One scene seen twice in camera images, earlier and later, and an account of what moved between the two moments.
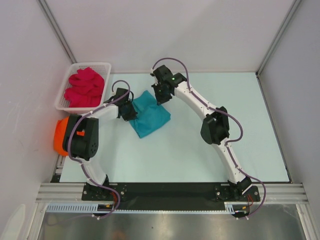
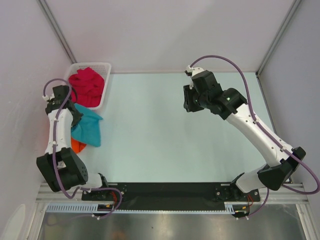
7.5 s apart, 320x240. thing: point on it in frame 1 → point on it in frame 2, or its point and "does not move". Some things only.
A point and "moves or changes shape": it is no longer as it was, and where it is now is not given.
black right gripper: [160, 100] → [188, 104]
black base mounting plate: [168, 196] does not move
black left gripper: [133, 113] → [77, 119]
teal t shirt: [150, 115] moves or changes shape
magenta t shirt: [86, 88] does not move
